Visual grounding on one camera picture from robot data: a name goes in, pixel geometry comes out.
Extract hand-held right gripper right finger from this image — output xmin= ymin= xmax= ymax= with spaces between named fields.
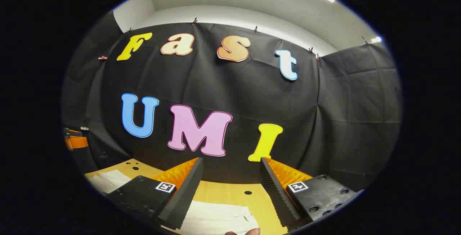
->
xmin=260 ymin=157 xmax=365 ymax=230

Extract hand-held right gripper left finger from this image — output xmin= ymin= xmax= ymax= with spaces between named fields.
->
xmin=106 ymin=157 xmax=204 ymax=230

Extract white jeans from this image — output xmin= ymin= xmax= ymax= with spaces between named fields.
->
xmin=88 ymin=170 xmax=260 ymax=235

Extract black backdrop cloth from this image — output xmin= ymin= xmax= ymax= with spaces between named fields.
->
xmin=61 ymin=10 xmax=402 ymax=199

